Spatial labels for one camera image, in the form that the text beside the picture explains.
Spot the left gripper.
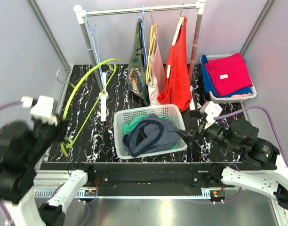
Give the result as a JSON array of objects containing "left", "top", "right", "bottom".
[{"left": 26, "top": 109, "right": 71, "bottom": 162}]

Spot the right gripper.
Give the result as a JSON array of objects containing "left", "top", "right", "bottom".
[{"left": 173, "top": 107, "right": 238, "bottom": 153}]

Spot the lime green hanger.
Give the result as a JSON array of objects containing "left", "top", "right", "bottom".
[{"left": 60, "top": 58, "right": 121, "bottom": 157}]

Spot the blue grey tank top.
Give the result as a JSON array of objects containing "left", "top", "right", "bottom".
[{"left": 122, "top": 113, "right": 182, "bottom": 158}]

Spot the green tank top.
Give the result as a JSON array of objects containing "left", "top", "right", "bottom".
[{"left": 121, "top": 114, "right": 180, "bottom": 150}]

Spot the light blue wire hanger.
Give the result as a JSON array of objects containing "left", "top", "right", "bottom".
[{"left": 86, "top": 16, "right": 105, "bottom": 88}]

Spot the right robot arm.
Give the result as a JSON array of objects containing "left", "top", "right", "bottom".
[{"left": 175, "top": 117, "right": 288, "bottom": 210}]

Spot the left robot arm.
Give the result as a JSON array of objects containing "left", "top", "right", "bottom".
[{"left": 0, "top": 115, "right": 95, "bottom": 226}]

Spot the red tank top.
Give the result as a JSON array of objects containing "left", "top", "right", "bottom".
[{"left": 158, "top": 16, "right": 192, "bottom": 112}]

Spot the pink tank top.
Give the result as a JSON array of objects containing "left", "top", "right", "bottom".
[{"left": 148, "top": 43, "right": 166, "bottom": 105}]

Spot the white wooden hanger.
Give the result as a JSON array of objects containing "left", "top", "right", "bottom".
[{"left": 166, "top": 5, "right": 184, "bottom": 79}]

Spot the olive printed tank top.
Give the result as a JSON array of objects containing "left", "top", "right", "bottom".
[{"left": 127, "top": 18, "right": 150, "bottom": 105}]

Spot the yellow hanger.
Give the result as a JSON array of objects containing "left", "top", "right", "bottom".
[{"left": 146, "top": 9, "right": 158, "bottom": 84}]

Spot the white laundry basket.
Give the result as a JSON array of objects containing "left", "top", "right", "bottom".
[{"left": 113, "top": 104, "right": 185, "bottom": 160}]

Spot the blue folded shirt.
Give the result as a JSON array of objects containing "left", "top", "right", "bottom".
[{"left": 200, "top": 55, "right": 253, "bottom": 98}]

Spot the grey basket with clothes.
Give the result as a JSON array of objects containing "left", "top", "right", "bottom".
[{"left": 200, "top": 54, "right": 257, "bottom": 104}]

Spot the magenta folded shirt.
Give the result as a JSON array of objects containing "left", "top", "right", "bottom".
[{"left": 205, "top": 53, "right": 253, "bottom": 96}]

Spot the black marble mat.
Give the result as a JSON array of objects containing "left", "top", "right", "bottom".
[{"left": 47, "top": 65, "right": 240, "bottom": 163}]

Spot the clothes rack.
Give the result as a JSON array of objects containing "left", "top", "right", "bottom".
[{"left": 73, "top": 0, "right": 207, "bottom": 122}]

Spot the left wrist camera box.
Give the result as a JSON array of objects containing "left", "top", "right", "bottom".
[{"left": 21, "top": 96, "right": 55, "bottom": 119}]

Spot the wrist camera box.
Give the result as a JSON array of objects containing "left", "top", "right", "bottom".
[
  {"left": 21, "top": 96, "right": 55, "bottom": 119},
  {"left": 200, "top": 101, "right": 223, "bottom": 129}
]

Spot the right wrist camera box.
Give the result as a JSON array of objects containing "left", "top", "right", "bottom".
[{"left": 200, "top": 101, "right": 223, "bottom": 129}]

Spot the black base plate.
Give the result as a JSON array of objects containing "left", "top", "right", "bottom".
[{"left": 39, "top": 161, "right": 264, "bottom": 197}]

